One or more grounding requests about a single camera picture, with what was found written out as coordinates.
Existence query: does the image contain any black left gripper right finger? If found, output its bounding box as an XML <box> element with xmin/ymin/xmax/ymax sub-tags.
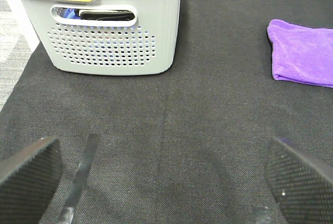
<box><xmin>265</xmin><ymin>138</ymin><xmax>332</xmax><ymax>223</ymax></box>

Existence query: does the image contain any black table cloth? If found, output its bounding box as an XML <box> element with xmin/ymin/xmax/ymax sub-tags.
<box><xmin>1</xmin><ymin>0</ymin><xmax>332</xmax><ymax>223</ymax></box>

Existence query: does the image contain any dark towel in basket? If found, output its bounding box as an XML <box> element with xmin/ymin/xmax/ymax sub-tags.
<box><xmin>75</xmin><ymin>9</ymin><xmax>135</xmax><ymax>21</ymax></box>

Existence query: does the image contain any grey perforated laundry basket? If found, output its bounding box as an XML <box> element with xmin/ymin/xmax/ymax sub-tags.
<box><xmin>21</xmin><ymin>0</ymin><xmax>181</xmax><ymax>75</ymax></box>

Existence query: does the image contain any purple folded towel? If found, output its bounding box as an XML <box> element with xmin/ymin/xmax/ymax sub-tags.
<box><xmin>267</xmin><ymin>19</ymin><xmax>332</xmax><ymax>88</ymax></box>

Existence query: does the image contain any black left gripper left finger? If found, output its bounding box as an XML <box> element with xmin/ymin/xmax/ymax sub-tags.
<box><xmin>1</xmin><ymin>137</ymin><xmax>62</xmax><ymax>223</ymax></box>

